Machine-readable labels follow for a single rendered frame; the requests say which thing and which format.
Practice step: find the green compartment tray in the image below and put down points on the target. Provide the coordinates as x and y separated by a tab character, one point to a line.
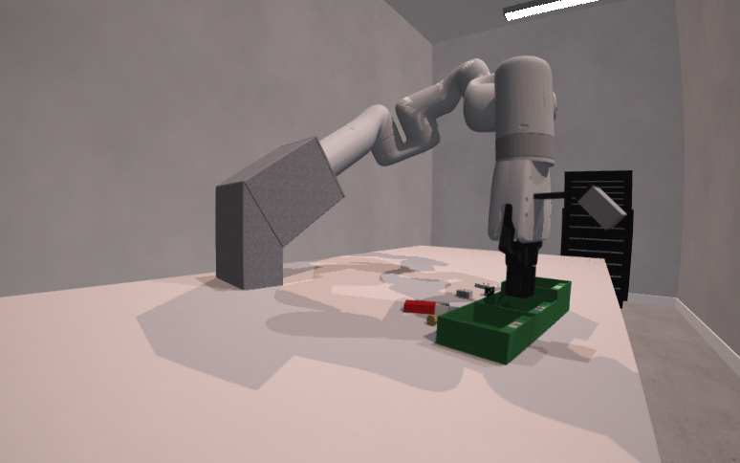
498	345

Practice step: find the white domino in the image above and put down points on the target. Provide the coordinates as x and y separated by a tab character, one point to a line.
483	285

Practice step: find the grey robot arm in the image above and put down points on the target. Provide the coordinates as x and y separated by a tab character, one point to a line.
514	104

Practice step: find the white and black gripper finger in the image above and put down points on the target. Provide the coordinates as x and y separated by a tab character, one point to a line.
518	277
533	255

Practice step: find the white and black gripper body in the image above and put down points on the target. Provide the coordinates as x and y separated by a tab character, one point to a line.
514	181

